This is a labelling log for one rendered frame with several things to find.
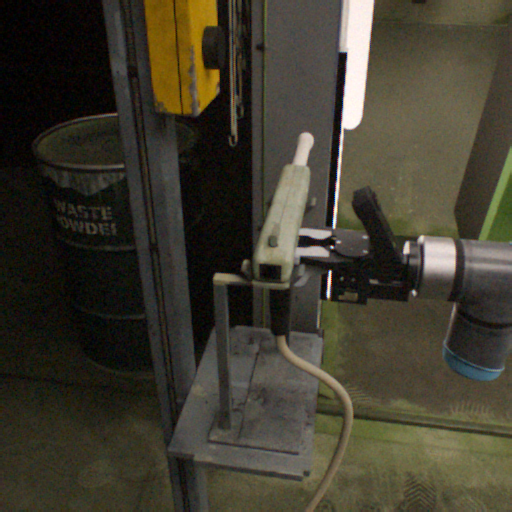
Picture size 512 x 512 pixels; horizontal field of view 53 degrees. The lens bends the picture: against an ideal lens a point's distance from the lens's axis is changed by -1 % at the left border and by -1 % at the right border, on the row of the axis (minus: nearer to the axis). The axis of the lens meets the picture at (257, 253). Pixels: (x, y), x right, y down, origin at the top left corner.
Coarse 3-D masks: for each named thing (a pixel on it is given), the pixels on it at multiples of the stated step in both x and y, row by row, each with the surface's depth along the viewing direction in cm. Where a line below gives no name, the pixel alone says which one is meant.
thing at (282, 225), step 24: (312, 144) 102; (288, 168) 86; (288, 192) 78; (288, 216) 71; (264, 240) 66; (288, 240) 66; (264, 264) 63; (288, 264) 63; (264, 288) 65; (288, 312) 80
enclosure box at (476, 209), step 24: (504, 48) 160; (504, 72) 158; (504, 96) 157; (480, 120) 180; (504, 120) 155; (480, 144) 178; (504, 144) 154; (480, 168) 176; (504, 168) 153; (480, 192) 174; (504, 192) 199; (456, 216) 203; (480, 216) 172; (504, 216) 205; (480, 240) 173; (504, 240) 195
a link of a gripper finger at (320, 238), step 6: (300, 228) 78; (306, 228) 78; (300, 234) 76; (306, 234) 76; (312, 234) 76; (318, 234) 76; (324, 234) 76; (330, 234) 77; (300, 240) 77; (306, 240) 77; (312, 240) 76; (318, 240) 76; (324, 240) 76; (300, 246) 78; (306, 246) 78; (324, 246) 77; (330, 246) 77
